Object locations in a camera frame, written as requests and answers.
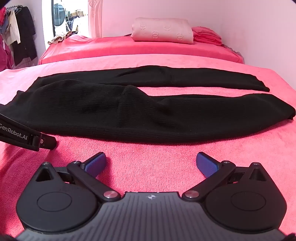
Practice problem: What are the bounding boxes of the rolled pale pink quilt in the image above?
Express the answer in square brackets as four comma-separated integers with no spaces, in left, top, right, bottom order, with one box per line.
[130,17,194,44]

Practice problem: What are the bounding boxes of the magenta cloth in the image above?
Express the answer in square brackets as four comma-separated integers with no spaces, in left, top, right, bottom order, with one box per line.
[0,39,15,71]

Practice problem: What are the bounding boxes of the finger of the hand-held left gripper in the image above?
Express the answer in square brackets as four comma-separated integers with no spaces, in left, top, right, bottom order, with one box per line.
[30,133,57,151]

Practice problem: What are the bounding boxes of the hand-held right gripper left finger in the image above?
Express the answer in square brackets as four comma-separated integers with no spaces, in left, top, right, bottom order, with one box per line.
[35,152,121,202]

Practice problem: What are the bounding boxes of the black knit pants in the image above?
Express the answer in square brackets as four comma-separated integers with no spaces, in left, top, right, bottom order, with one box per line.
[0,65,296,143]

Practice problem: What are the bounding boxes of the pale pink curtain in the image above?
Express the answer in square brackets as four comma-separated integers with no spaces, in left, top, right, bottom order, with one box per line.
[88,0,103,38]

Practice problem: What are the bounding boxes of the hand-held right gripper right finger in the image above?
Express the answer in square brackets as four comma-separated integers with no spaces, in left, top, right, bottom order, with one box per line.
[182,152,267,202]

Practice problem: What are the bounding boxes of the pink terry blanket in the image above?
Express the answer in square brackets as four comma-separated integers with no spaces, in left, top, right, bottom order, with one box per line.
[0,54,296,234]

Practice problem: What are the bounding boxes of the crumpled beige cloth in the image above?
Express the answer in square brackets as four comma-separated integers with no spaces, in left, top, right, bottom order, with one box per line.
[48,31,78,45]

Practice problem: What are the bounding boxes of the hanging black garment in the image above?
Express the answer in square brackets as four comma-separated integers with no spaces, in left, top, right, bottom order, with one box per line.
[11,6,38,66]

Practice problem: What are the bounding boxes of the hanging red garment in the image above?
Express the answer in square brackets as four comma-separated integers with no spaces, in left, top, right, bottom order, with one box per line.
[0,6,8,25]

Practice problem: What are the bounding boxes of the folded pink blanket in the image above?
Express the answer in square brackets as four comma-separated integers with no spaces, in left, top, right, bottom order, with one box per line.
[191,26,223,46]

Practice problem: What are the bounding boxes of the pink covered bed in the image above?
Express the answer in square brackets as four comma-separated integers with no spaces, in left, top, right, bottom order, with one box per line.
[38,34,245,66]

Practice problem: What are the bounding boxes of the hanging cream garment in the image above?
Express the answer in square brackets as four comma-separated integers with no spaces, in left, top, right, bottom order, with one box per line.
[4,10,21,46]

